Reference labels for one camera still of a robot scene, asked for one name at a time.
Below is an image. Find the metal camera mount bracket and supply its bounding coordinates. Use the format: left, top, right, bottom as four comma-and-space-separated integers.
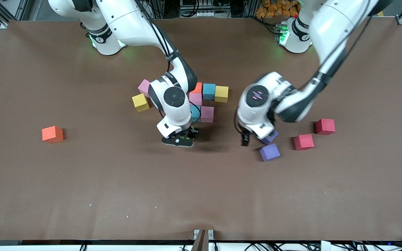
193, 229, 214, 251

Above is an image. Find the purple foam block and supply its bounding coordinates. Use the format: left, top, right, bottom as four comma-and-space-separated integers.
262, 130, 279, 145
260, 143, 281, 162

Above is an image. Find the bright pink foam block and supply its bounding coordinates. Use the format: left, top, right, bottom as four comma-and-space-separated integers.
200, 106, 214, 123

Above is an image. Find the yellow foam block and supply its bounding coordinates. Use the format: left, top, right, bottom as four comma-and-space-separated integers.
132, 93, 150, 113
215, 86, 229, 103

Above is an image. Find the white power strip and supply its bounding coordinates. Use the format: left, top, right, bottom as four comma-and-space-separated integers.
179, 0, 219, 18

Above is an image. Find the pile of orange items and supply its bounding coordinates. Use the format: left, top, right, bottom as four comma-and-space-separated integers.
256, 0, 299, 18

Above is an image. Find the paper table cover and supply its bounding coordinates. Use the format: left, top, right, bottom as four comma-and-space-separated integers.
0, 17, 402, 242

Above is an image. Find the red foam block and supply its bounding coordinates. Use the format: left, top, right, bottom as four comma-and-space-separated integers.
315, 119, 336, 135
294, 134, 315, 151

